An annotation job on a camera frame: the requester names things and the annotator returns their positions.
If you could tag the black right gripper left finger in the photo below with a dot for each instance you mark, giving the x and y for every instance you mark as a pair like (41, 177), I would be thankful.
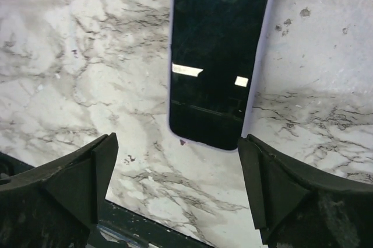
(57, 203)

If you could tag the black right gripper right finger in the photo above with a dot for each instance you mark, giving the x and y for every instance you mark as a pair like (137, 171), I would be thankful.
(294, 204)

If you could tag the black smartphone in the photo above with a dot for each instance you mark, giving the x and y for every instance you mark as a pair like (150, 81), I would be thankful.
(212, 61)

